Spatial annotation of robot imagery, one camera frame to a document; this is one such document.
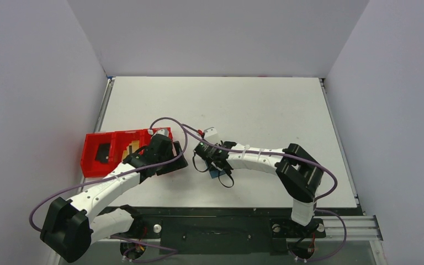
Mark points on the gold black card in tray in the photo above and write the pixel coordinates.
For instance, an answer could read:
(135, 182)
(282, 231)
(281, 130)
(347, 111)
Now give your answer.
(131, 148)

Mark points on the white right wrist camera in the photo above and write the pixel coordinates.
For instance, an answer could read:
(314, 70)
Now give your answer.
(162, 131)

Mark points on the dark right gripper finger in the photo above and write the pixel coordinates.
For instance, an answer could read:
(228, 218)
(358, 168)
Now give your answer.
(178, 164)
(178, 150)

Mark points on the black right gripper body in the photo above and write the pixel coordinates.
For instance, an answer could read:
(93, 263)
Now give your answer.
(163, 153)

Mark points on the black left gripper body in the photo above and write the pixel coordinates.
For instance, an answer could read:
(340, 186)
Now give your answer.
(217, 155)

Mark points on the aluminium frame rail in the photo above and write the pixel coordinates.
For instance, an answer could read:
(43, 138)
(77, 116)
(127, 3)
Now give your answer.
(358, 228)

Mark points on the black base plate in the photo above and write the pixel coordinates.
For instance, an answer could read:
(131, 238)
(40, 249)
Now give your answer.
(219, 231)

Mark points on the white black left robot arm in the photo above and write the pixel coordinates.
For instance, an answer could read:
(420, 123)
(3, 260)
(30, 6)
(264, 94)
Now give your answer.
(295, 168)

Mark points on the red plastic compartment tray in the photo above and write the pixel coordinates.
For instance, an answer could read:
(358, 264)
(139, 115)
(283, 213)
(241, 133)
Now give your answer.
(109, 153)

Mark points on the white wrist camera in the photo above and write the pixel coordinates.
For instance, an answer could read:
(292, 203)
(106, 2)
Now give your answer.
(211, 135)
(162, 131)

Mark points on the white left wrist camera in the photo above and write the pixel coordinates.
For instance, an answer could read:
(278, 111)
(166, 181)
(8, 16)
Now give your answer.
(211, 135)

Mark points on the blue leather card holder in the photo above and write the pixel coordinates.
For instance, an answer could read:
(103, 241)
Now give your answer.
(215, 173)

